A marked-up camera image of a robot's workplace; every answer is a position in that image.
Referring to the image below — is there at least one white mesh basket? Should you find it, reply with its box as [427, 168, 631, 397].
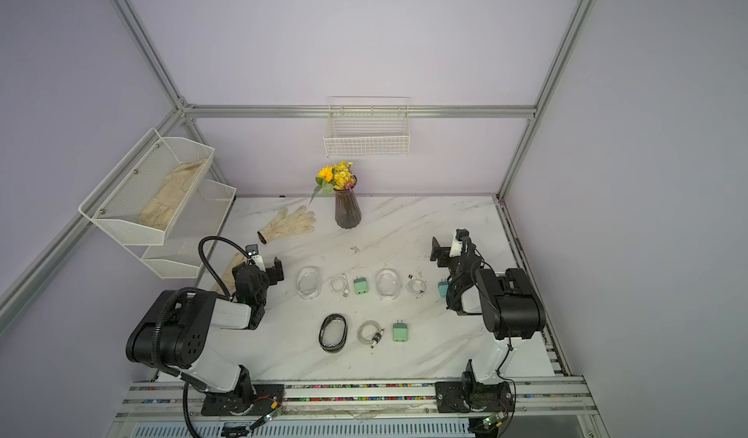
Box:
[140, 179, 236, 279]
[78, 129, 214, 246]

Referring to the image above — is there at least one clear round case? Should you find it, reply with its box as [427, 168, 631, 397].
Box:
[375, 268, 401, 301]
[296, 267, 323, 300]

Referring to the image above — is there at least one white wire wall basket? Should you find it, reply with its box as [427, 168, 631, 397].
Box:
[323, 96, 411, 159]

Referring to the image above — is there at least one green charger plug centre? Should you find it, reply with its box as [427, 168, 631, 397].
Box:
[354, 277, 369, 295]

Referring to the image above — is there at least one clear round case left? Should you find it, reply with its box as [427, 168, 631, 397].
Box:
[296, 267, 323, 300]

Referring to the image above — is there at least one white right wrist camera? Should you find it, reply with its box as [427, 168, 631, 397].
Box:
[449, 229, 469, 258]

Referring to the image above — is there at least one dark ribbed vase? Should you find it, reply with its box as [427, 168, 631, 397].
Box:
[335, 190, 362, 230]

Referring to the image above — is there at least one aluminium cage frame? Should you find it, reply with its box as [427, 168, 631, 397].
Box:
[1, 0, 596, 335]

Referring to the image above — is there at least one lower white mesh basket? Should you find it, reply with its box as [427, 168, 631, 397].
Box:
[140, 179, 236, 279]

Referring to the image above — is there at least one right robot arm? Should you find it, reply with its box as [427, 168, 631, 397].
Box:
[430, 230, 547, 418]

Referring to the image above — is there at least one clear round case right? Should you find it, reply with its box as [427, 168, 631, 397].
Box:
[375, 268, 401, 301]

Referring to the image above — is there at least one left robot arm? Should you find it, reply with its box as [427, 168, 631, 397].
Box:
[126, 235, 284, 420]

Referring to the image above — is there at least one beige leather glove table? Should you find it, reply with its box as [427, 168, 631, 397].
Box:
[221, 253, 247, 296]

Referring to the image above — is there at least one teal charger plug right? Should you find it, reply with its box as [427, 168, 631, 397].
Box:
[438, 281, 449, 298]

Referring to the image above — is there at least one yellow flower bouquet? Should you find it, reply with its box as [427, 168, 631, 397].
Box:
[310, 161, 358, 202]

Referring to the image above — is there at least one white fabric glove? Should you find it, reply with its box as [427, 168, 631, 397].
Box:
[257, 205, 316, 244]

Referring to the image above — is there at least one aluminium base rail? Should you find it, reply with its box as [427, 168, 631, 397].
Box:
[114, 377, 600, 422]

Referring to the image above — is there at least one beige glove in basket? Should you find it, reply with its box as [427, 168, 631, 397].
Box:
[138, 159, 206, 231]

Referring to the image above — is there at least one green charger plug front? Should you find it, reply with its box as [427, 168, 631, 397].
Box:
[392, 321, 409, 343]

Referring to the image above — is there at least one green charger plug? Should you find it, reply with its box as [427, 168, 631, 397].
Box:
[392, 321, 409, 343]
[354, 277, 369, 295]

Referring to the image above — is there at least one upper white mesh basket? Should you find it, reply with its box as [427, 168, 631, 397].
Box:
[78, 129, 214, 246]

